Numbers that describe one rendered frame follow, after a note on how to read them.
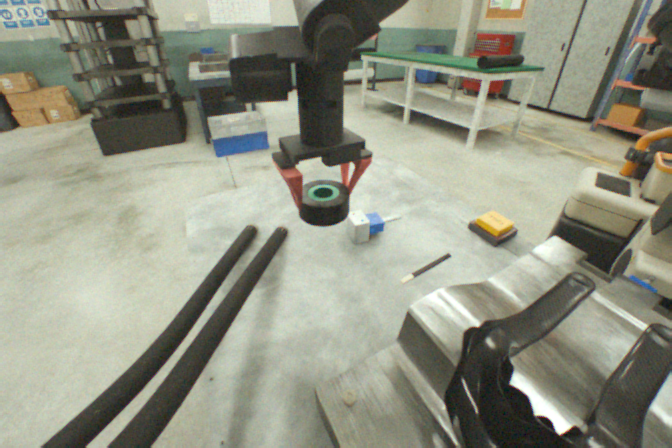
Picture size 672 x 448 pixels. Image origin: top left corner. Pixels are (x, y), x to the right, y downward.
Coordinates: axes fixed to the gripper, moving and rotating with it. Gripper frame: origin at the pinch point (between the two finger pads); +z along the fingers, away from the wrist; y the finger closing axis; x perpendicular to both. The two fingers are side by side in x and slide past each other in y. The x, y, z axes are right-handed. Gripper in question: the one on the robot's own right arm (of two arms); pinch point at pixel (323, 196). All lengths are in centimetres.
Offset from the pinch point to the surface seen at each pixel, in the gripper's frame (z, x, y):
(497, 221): 16.1, 5.7, -41.5
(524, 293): 11.2, 22.3, -22.2
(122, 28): -31, -474, 81
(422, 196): 20.0, -15.0, -38.2
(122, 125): 69, -344, 96
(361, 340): 19.5, 12.7, 0.1
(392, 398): 13.4, 23.0, 2.8
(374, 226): 16.2, -6.5, -15.3
